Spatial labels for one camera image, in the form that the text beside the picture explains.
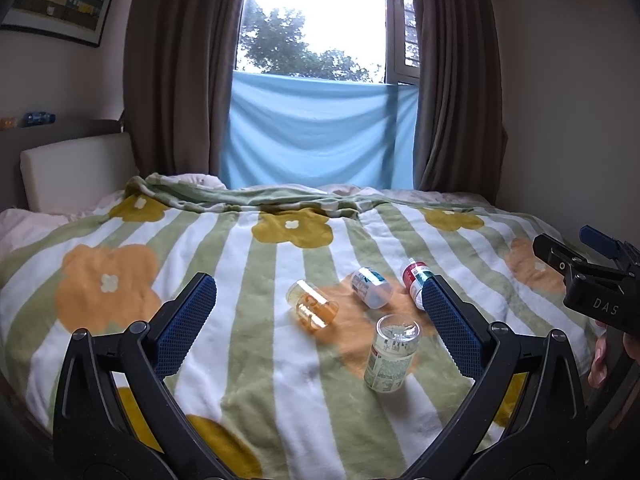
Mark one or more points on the small orange item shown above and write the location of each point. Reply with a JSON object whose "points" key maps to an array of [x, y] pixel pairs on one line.
{"points": [[7, 122]]}

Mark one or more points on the green tree outside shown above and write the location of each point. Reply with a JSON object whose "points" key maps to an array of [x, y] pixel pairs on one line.
{"points": [[280, 40]]}

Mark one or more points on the clear cup with green label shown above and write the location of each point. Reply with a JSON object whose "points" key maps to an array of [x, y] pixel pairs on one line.
{"points": [[391, 355]]}

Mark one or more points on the brown window shutter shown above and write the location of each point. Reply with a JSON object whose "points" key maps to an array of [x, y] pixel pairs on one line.
{"points": [[402, 25]]}

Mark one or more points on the blue plastic bottle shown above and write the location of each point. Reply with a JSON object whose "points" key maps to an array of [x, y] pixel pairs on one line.
{"points": [[39, 118]]}

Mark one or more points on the clear amber bottle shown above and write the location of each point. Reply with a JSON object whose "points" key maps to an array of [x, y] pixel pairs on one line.
{"points": [[312, 305]]}

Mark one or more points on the clear cup with red label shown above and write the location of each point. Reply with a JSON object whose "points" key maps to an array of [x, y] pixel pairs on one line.
{"points": [[414, 280]]}

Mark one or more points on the person's right hand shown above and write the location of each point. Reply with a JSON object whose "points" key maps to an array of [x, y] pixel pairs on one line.
{"points": [[598, 365]]}

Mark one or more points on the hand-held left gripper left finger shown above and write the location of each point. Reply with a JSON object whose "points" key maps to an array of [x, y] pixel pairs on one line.
{"points": [[185, 327]]}

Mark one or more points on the white headboard cushion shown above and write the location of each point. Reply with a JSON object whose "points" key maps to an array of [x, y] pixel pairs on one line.
{"points": [[75, 170]]}

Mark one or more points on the clear cup with blue label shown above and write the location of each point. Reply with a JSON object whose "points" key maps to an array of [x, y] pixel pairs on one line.
{"points": [[370, 286]]}

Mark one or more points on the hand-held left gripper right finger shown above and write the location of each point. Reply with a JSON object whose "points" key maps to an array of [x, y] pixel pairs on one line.
{"points": [[450, 330]]}

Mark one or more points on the brown curtain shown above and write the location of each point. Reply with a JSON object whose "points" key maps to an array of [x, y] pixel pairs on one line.
{"points": [[180, 70], [455, 75]]}

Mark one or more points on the striped floral blanket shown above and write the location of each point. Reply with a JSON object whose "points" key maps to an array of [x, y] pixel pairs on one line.
{"points": [[260, 360]]}

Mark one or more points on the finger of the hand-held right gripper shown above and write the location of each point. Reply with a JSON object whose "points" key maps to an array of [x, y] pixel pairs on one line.
{"points": [[590, 295], [597, 240]]}

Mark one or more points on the grey headboard shelf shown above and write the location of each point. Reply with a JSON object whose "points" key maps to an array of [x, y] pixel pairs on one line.
{"points": [[75, 127]]}

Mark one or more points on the light blue cloth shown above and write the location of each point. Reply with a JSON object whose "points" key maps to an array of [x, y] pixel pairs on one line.
{"points": [[315, 130]]}

